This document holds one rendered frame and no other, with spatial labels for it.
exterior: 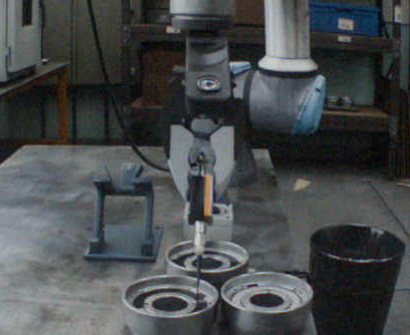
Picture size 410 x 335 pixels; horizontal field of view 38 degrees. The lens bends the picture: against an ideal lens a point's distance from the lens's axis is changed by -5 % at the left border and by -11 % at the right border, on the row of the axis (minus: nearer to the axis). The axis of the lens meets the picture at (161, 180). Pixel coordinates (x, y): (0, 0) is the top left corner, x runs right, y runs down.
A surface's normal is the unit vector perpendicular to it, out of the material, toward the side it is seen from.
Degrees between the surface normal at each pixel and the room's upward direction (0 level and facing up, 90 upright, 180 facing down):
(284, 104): 93
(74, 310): 0
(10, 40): 90
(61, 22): 90
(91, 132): 90
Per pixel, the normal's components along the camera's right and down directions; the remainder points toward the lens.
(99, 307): 0.00, -0.96
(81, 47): -0.09, 0.28
